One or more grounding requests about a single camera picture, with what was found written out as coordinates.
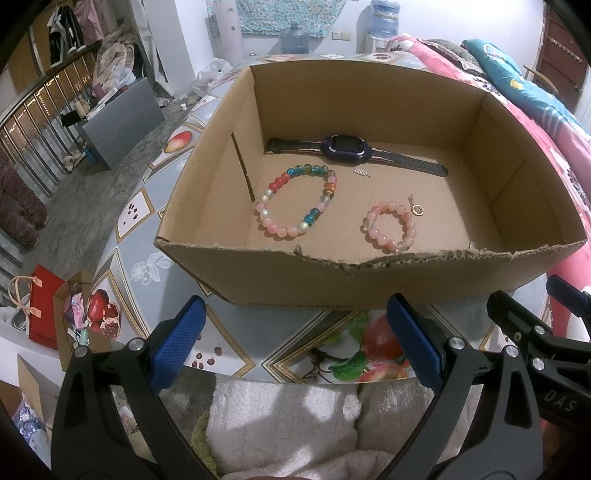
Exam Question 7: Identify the multicolour bead bracelet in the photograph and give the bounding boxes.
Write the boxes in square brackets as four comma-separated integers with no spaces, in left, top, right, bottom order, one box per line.
[256,162,339,237]

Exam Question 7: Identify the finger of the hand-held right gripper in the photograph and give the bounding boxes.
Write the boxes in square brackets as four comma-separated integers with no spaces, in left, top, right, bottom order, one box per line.
[547,275,591,319]
[487,290,566,370]

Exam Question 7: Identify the blue water dispenser bottle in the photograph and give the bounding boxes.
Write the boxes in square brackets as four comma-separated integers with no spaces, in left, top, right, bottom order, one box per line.
[369,0,400,40]

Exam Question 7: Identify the pink bead bracelet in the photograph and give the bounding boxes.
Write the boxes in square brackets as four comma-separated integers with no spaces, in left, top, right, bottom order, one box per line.
[363,195,426,254]

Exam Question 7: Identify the wooden chair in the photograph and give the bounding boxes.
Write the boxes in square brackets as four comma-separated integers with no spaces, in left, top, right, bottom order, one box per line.
[523,64,560,95]

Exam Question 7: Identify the green fleece garment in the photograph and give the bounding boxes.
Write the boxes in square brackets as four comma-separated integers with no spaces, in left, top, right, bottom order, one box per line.
[191,408,220,480]

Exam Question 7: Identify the fruit print tablecloth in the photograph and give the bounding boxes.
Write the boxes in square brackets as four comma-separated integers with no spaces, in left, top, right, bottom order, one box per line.
[92,51,559,384]

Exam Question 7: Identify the grey cabinet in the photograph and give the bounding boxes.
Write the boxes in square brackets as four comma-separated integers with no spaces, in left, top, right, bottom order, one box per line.
[76,78,166,169]

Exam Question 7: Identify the brown wooden door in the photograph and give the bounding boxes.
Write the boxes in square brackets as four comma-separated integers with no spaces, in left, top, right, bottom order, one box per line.
[538,7,591,112]

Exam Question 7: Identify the black and purple smart watch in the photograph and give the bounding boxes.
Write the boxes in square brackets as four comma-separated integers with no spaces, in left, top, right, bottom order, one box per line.
[265,134,450,177]

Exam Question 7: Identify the blue printed quilt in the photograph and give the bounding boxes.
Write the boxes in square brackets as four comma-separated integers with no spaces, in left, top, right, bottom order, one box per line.
[462,38,583,134]

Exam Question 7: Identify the white cylindrical appliance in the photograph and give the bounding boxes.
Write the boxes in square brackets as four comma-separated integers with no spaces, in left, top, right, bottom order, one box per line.
[213,0,245,58]

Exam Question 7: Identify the brown sliding door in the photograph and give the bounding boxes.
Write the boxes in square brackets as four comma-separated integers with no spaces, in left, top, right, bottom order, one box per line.
[9,23,47,93]

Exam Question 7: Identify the dark red padded jacket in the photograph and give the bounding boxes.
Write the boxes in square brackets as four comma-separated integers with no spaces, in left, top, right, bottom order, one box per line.
[0,152,49,250]

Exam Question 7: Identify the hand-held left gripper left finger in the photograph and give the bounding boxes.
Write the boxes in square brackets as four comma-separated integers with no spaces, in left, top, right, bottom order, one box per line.
[51,295,218,480]

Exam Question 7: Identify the white fleece garment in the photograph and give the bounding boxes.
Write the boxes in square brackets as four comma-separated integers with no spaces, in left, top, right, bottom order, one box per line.
[205,378,439,480]

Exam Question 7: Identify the red gift bag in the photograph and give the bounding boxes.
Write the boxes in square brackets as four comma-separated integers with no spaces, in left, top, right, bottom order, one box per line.
[8,264,68,349]

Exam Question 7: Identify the metal stair railing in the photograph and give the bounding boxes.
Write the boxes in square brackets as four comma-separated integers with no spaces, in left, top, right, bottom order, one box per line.
[0,46,102,199]

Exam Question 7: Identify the white plastic bag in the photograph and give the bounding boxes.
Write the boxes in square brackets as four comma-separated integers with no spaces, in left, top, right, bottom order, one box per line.
[196,58,236,95]

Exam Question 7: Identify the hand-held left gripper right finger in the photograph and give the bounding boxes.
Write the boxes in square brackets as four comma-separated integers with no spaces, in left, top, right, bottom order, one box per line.
[385,295,544,480]

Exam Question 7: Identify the brown paper bag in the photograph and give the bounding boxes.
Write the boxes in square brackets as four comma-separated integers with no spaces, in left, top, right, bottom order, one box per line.
[53,272,116,372]

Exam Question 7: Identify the brown cardboard box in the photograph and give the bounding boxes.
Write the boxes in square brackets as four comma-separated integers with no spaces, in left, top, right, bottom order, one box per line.
[154,62,588,311]

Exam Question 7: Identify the hanging clothes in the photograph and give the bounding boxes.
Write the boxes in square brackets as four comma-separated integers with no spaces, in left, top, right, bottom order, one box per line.
[46,0,107,61]

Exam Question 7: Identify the teal patterned wall cloth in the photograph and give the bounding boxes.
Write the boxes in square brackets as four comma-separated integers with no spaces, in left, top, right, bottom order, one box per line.
[235,0,347,38]

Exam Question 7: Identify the white sandal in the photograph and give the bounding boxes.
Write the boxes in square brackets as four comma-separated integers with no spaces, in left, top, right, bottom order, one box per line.
[62,150,88,174]

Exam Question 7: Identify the small open cardboard carton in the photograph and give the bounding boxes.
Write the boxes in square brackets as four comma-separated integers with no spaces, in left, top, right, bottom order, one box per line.
[16,353,61,437]

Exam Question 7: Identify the pile of clothes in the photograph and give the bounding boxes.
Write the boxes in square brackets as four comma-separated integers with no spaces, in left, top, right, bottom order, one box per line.
[95,30,148,88]

